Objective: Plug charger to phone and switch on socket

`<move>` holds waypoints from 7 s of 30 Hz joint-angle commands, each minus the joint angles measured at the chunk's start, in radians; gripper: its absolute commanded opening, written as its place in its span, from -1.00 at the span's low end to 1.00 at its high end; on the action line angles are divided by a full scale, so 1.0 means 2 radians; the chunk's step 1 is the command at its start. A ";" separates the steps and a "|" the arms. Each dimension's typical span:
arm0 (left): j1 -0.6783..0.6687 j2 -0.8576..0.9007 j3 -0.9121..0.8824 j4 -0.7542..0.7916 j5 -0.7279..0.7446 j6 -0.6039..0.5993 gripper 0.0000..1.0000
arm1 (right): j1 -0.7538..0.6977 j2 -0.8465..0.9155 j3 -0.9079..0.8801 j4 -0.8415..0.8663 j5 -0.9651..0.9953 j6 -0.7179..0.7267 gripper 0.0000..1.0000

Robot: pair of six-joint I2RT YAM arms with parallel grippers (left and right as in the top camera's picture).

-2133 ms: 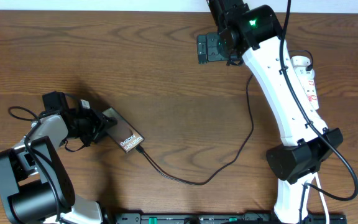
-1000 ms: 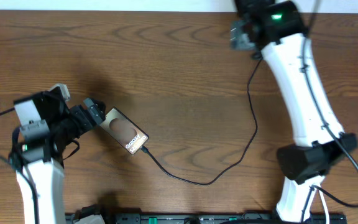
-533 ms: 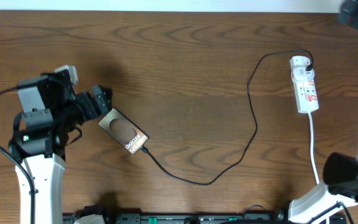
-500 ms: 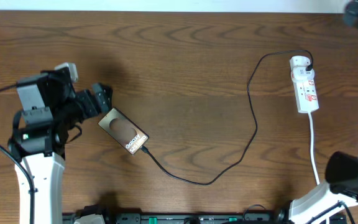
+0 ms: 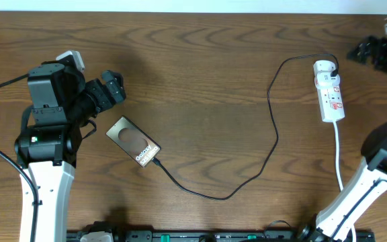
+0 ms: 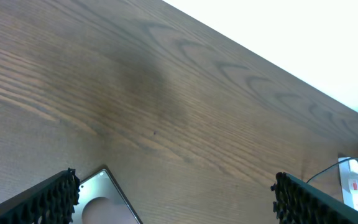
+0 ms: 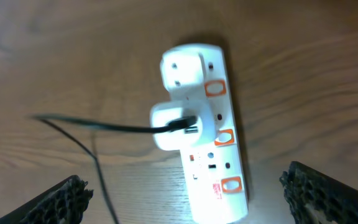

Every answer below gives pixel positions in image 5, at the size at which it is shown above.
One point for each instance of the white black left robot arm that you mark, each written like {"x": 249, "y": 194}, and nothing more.
{"x": 46, "y": 148}

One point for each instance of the white power strip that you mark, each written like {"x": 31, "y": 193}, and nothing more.
{"x": 329, "y": 97}

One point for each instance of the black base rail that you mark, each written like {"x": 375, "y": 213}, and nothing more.
{"x": 168, "y": 236}

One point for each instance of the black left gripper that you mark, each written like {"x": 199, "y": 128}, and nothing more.
{"x": 103, "y": 94}

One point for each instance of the white USB charger adapter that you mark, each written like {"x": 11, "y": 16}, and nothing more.
{"x": 323, "y": 72}

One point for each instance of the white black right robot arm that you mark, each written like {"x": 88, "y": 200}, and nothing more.
{"x": 336, "y": 221}

